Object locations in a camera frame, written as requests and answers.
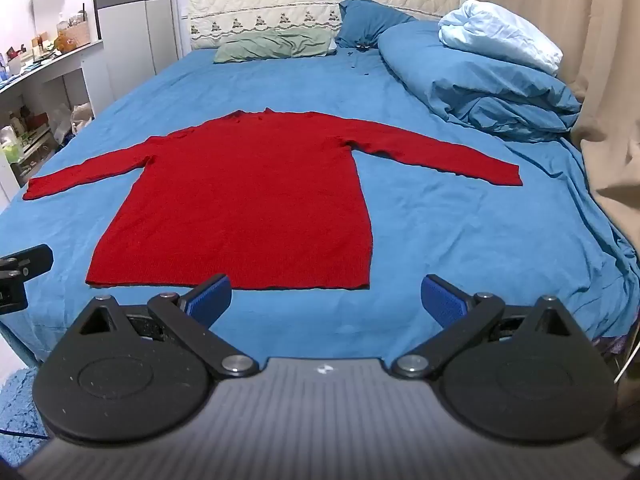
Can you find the small dark bits on sheet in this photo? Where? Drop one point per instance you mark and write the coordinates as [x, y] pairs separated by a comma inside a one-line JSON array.
[[361, 50]]

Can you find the wicker basket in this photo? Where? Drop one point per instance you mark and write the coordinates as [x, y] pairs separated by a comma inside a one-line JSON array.
[[79, 32]]

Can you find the red knit sweater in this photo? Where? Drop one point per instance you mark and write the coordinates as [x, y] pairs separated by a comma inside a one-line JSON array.
[[240, 200]]

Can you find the white cluttered desk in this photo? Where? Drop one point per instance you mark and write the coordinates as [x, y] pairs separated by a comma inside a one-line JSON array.
[[45, 85]]

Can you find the orange plush toy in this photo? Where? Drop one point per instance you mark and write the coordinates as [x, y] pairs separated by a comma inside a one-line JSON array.
[[65, 41]]

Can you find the white and grey wardrobe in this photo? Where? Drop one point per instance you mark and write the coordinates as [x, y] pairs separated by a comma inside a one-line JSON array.
[[132, 15]]

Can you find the beige curtain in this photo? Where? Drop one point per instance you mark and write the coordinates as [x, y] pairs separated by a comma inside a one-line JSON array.
[[595, 60]]

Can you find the green cloth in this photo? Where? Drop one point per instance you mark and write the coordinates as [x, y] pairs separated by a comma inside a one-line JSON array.
[[272, 44]]

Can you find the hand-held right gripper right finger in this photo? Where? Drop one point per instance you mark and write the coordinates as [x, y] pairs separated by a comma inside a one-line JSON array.
[[442, 302]]

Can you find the light blue blanket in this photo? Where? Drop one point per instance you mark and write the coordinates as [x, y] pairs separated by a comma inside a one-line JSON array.
[[502, 35]]

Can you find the dark blue pillow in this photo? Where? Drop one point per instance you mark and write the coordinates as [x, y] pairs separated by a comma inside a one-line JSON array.
[[367, 22]]

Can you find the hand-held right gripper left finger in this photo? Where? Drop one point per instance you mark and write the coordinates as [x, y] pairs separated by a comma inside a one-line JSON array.
[[212, 302]]

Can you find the fluffy blue rug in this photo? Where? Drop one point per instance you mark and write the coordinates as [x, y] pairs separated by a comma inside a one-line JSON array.
[[17, 405]]

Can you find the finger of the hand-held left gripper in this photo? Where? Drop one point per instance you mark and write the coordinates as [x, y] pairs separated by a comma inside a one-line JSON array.
[[30, 261]]

